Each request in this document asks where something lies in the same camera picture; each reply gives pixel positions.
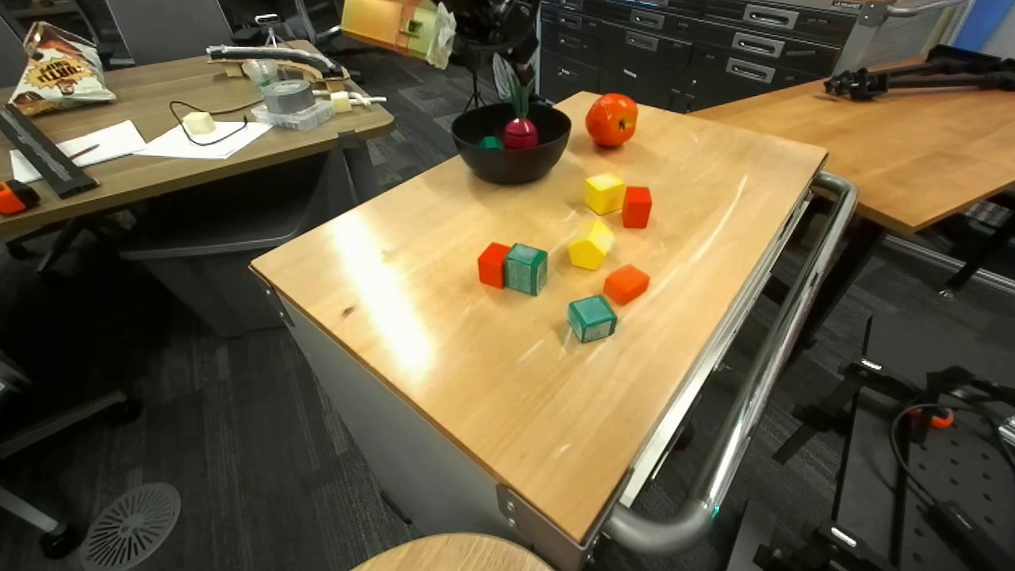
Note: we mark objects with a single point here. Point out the large white paper sheet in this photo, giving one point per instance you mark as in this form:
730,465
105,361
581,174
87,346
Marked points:
212,145

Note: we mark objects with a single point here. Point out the grey office chair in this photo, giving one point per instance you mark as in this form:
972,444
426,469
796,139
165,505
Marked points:
168,27

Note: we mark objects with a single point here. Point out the white round puck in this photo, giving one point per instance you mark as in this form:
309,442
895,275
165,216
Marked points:
197,122

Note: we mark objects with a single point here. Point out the black perforated breadboard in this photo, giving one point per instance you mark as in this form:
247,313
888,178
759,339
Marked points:
972,496

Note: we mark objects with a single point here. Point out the white power adapter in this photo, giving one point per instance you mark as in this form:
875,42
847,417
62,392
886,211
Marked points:
344,102

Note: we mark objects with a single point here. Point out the dark office chair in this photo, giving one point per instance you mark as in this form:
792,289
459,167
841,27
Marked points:
306,21

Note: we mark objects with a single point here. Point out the chips bag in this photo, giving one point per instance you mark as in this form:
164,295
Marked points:
59,74

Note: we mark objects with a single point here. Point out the black drawer cabinet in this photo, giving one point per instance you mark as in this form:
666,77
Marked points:
687,52

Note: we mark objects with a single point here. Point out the black camera stand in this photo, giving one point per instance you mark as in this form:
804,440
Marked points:
852,424

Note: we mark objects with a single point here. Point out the round wooden stool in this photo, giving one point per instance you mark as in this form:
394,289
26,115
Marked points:
456,556

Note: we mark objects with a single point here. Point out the small orange object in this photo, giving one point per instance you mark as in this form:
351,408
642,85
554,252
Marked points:
14,201

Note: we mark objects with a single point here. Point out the long black bar device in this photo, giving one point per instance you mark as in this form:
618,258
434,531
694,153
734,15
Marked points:
50,160

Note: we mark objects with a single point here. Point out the grey metal tool cart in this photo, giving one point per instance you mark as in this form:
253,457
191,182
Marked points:
401,444

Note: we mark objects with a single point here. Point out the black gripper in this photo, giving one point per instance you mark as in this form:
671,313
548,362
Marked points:
495,27

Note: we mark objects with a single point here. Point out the orange apple toy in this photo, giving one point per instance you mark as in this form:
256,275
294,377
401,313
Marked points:
609,122

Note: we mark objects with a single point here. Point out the orange wooden cube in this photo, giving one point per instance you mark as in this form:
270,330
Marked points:
626,287

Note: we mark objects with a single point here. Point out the wooden workbench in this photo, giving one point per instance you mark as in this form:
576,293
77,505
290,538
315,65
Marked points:
921,148

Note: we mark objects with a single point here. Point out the green wooden cube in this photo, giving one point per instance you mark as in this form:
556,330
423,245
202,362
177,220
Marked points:
527,270
590,318

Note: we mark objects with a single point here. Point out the red radish toy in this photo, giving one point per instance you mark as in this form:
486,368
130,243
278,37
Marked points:
520,135

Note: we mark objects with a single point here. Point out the small white paper sheet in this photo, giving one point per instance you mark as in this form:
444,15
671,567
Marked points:
105,145

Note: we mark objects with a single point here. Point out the wooden office desk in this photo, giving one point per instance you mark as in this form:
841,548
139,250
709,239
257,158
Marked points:
159,176

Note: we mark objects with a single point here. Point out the round floor grille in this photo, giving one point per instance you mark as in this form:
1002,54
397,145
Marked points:
129,528

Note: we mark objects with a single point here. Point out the blue panel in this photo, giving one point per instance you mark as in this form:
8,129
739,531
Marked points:
993,21

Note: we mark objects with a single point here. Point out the curved black white band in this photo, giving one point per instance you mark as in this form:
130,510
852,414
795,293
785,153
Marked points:
265,52

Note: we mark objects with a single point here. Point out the grey plastic bin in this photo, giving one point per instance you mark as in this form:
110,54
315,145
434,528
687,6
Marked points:
910,32

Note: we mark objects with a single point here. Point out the green arched wooden block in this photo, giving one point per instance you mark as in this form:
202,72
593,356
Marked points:
490,145

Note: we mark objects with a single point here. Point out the yellow wooden cube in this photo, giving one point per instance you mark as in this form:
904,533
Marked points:
604,196
587,250

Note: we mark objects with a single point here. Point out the red-orange wooden cube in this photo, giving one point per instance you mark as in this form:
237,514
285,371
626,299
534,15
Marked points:
492,266
635,206

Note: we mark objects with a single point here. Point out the black bowl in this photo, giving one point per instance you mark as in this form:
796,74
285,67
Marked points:
513,174

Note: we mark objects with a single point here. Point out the dark office chair base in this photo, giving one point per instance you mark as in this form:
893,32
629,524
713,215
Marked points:
74,417

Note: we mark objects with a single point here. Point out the black tripod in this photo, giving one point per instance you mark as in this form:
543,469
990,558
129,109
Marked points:
899,81

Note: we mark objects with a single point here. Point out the clear plastic container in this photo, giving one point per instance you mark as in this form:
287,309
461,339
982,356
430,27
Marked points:
287,102

